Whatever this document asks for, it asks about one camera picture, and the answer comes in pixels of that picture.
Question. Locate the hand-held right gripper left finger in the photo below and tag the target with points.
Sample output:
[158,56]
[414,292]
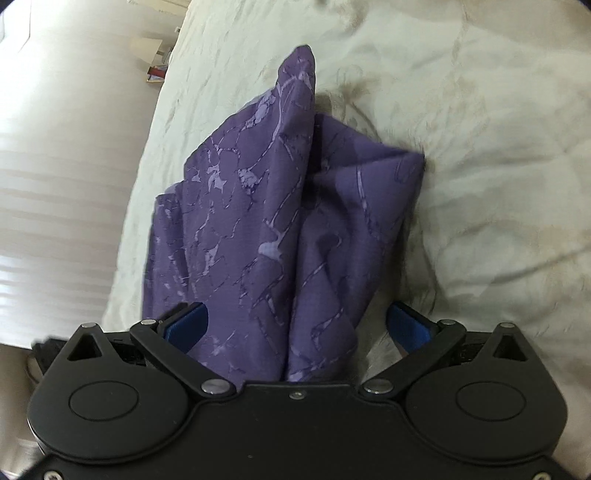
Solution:
[184,325]

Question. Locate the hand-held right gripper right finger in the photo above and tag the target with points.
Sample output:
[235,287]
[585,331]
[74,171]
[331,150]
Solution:
[406,330]

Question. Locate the purple marbled hoodie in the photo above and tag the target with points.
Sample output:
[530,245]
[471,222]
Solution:
[258,221]

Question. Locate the dark object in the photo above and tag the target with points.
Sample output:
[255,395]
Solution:
[44,351]

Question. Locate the cream bed blanket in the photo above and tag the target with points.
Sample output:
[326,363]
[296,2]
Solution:
[485,161]

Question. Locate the small stack of books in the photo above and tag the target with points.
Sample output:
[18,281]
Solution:
[156,74]

